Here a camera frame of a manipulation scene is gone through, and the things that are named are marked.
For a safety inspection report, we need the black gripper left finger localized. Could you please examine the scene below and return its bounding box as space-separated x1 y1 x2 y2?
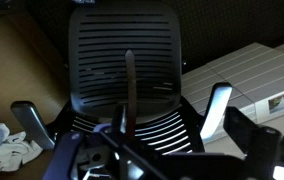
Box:
42 123 161 180

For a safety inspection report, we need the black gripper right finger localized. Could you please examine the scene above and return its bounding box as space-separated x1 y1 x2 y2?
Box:
222 106 284 180

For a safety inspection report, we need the grey chair armrest pad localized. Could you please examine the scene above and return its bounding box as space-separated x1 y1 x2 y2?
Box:
10 100 56 150
199 82 233 141

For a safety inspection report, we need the white crumpled cloth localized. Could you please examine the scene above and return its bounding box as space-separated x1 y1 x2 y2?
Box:
0 123 44 173

